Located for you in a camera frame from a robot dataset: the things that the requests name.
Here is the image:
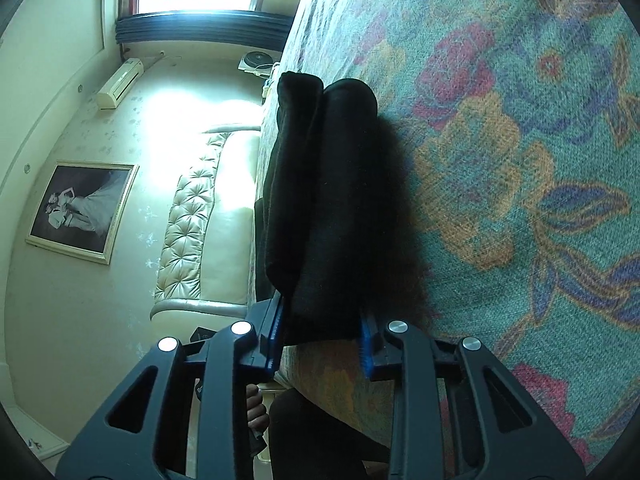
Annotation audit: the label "black pants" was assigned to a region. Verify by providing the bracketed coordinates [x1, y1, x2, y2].
[258, 72, 431, 344]

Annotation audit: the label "left hand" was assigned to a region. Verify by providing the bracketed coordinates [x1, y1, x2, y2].
[246, 384, 270, 436]

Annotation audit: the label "cream tufted headboard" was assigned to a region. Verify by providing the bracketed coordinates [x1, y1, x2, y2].
[150, 127, 262, 342]

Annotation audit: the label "person's dark trouser leg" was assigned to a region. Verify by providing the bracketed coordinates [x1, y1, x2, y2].
[268, 389, 390, 480]

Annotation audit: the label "framed black white picture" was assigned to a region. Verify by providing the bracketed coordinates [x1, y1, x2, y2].
[26, 162, 139, 266]

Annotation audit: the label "white air conditioner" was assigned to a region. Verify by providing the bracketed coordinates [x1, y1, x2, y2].
[96, 58, 144, 110]

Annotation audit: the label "floral bedspread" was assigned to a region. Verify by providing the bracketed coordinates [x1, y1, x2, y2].
[259, 0, 639, 479]

